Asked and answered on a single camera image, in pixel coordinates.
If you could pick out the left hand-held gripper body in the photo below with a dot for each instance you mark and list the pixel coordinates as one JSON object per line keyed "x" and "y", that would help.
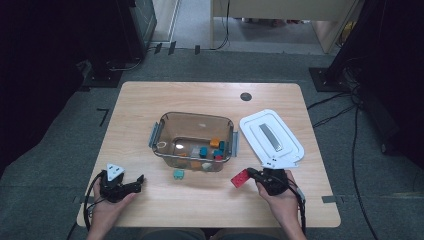
{"x": 113, "y": 191}

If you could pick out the dark teal toy brick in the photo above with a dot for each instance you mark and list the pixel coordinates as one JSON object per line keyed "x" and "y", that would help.
{"x": 222, "y": 145}

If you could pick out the person's right hand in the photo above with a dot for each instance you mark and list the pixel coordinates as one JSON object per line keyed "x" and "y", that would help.
{"x": 283, "y": 205}

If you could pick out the dark glass cabinet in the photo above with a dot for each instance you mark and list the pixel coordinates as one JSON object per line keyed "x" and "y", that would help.
{"x": 143, "y": 20}

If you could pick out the long red toy brick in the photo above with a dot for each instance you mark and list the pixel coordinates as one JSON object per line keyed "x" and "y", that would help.
{"x": 238, "y": 180}

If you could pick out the white container lid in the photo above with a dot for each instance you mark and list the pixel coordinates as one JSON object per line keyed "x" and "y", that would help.
{"x": 253, "y": 128}

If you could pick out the pale wooden background desk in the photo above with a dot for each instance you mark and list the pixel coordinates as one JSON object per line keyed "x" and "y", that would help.
{"x": 283, "y": 8}

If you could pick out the round dark table grommet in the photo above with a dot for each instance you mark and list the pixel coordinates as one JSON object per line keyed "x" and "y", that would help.
{"x": 246, "y": 96}

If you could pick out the black stand base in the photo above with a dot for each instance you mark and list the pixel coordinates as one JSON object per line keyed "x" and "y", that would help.
{"x": 100, "y": 78}
{"x": 321, "y": 80}

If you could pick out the yellow square toy brick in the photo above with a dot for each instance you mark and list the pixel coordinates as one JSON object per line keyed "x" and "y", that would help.
{"x": 215, "y": 142}
{"x": 182, "y": 154}
{"x": 195, "y": 164}

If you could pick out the black curtain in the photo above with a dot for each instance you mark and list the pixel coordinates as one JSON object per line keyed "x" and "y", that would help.
{"x": 393, "y": 66}
{"x": 40, "y": 66}

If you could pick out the red square toy brick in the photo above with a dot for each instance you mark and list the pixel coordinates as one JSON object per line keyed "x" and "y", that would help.
{"x": 218, "y": 158}

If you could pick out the black corner floor tape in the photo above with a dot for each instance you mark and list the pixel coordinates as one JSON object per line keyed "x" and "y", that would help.
{"x": 105, "y": 115}

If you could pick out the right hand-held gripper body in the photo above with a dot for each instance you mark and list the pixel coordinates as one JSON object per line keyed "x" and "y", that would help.
{"x": 273, "y": 181}

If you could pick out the light teal toy brick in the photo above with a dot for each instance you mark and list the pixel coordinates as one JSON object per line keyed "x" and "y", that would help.
{"x": 178, "y": 174}
{"x": 206, "y": 165}

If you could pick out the clear brown storage container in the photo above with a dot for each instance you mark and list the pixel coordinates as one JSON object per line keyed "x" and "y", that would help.
{"x": 186, "y": 130}

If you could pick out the person's left hand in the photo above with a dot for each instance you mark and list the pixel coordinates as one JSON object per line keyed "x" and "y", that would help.
{"x": 106, "y": 215}

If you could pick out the blue toy brick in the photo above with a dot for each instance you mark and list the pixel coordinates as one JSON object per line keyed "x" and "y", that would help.
{"x": 203, "y": 152}
{"x": 217, "y": 153}

